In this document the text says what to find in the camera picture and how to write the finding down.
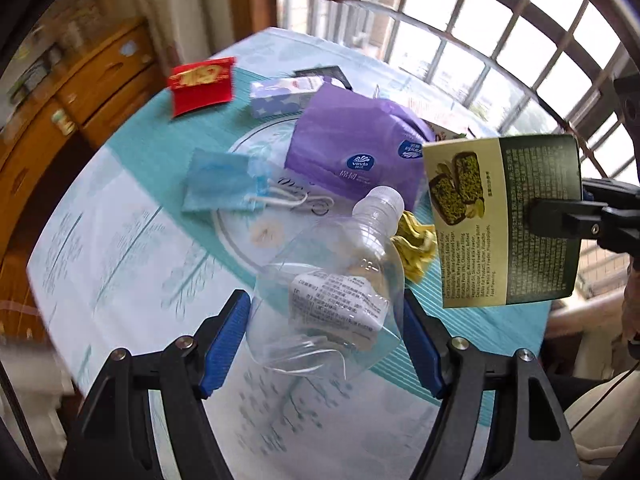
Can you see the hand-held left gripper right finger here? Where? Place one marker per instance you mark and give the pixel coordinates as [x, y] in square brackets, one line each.
[424, 350]

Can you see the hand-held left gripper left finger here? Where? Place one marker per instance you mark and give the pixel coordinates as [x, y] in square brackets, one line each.
[226, 340]

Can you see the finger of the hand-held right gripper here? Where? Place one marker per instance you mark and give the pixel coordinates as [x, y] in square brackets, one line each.
[592, 190]
[555, 217]

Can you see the green snack box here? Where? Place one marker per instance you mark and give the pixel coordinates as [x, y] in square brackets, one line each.
[540, 175]

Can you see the yellow paper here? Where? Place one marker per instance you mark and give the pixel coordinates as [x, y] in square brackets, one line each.
[412, 250]

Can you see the clear plastic bottle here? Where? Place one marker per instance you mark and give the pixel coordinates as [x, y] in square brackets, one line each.
[320, 260]

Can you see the teal striped tablecloth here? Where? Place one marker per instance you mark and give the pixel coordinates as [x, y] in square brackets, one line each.
[125, 240]

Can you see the metal window grille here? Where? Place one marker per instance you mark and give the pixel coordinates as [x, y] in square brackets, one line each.
[500, 10]

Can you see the blue face mask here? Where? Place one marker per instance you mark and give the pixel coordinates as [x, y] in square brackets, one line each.
[215, 180]

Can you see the person's beige clothing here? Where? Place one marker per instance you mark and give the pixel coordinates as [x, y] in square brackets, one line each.
[600, 420]

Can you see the purple tissue pack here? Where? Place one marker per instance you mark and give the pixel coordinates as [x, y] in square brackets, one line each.
[345, 135]

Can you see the blue and white carton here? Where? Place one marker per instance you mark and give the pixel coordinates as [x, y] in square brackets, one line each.
[280, 102]

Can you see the red packet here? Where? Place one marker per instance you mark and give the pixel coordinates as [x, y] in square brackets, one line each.
[200, 90]

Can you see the flat black packet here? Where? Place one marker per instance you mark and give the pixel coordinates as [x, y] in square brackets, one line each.
[332, 74]

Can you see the wooden cabinet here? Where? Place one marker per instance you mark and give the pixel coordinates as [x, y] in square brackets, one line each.
[100, 75]

